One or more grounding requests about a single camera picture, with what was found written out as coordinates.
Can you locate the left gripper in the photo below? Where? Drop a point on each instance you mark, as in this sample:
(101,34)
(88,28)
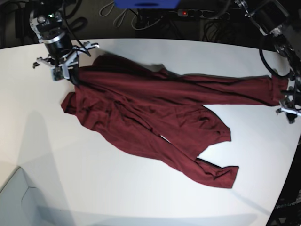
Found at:
(290,105)

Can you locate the blue box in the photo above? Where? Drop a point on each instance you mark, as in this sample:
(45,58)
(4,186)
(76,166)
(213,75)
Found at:
(147,4)

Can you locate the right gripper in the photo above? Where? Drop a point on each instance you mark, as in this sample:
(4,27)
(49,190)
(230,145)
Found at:
(65,55)

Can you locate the black power strip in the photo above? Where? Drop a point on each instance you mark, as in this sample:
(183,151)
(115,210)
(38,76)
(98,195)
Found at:
(201,14)

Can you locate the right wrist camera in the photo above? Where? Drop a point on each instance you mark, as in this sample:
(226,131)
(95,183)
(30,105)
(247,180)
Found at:
(58,73)

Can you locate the dark red t-shirt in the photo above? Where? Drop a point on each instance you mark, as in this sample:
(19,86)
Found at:
(162,116)

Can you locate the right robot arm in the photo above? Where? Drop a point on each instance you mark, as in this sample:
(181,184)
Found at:
(49,21)

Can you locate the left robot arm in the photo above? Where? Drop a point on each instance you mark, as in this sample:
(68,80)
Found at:
(274,22)

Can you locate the white bin corner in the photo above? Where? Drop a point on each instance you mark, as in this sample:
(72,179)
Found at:
(18,204)

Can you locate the black box on floor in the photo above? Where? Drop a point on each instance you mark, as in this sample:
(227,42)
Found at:
(22,25)

